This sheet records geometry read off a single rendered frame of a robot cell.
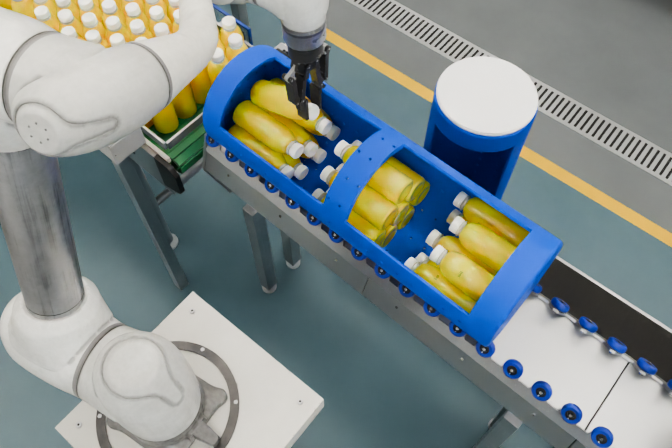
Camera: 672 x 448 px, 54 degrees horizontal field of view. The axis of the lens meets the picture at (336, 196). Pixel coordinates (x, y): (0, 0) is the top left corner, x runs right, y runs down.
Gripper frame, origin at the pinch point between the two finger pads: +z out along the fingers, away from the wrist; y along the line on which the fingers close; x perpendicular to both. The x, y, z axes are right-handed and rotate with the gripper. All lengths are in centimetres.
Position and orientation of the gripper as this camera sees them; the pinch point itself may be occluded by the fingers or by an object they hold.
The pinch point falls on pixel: (309, 102)
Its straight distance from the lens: 154.9
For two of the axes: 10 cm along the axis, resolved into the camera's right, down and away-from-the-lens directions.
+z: 0.1, 5.3, 8.5
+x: -7.6, -5.5, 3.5
